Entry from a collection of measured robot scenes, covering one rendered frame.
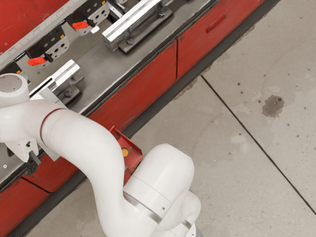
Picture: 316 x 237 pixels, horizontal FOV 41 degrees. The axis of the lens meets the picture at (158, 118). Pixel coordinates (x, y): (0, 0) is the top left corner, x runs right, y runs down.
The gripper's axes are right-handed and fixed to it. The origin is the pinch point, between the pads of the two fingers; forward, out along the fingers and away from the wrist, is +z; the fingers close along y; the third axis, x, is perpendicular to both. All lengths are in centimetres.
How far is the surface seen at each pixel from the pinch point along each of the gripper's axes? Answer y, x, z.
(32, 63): 26.6, -24.9, -6.2
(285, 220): -67, -123, 110
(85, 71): 38, -59, 25
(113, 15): 49, -88, 14
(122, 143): 8, -56, 47
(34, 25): 28.1, -28.2, -19.3
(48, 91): 35, -37, 22
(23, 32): 28.4, -24.1, -18.5
